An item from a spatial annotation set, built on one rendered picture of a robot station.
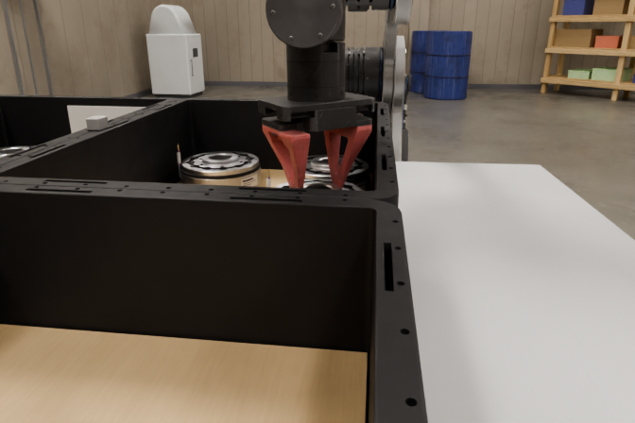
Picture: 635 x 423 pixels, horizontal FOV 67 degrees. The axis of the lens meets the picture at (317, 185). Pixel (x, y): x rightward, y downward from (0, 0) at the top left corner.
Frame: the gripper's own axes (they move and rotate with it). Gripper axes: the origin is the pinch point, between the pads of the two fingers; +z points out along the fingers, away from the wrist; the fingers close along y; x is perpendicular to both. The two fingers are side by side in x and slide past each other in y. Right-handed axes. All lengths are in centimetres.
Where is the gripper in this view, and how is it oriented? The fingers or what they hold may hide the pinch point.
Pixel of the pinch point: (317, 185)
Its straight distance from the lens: 50.6
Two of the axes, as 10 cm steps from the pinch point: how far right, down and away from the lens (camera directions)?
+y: 8.6, -1.7, 4.8
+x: -5.1, -2.7, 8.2
